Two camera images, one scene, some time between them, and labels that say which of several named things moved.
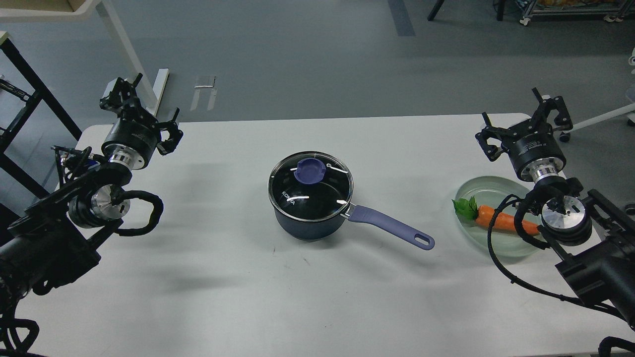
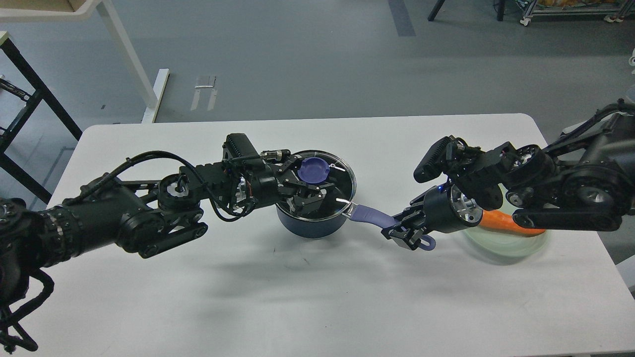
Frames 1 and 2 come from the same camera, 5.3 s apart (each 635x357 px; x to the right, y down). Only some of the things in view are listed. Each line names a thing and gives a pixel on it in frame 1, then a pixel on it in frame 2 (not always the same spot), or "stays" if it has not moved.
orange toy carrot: [484, 215] stays
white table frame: [151, 84] stays
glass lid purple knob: [309, 170] stays
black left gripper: [130, 143] -> [261, 185]
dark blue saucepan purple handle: [419, 239] stays
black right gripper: [534, 151] -> [441, 209]
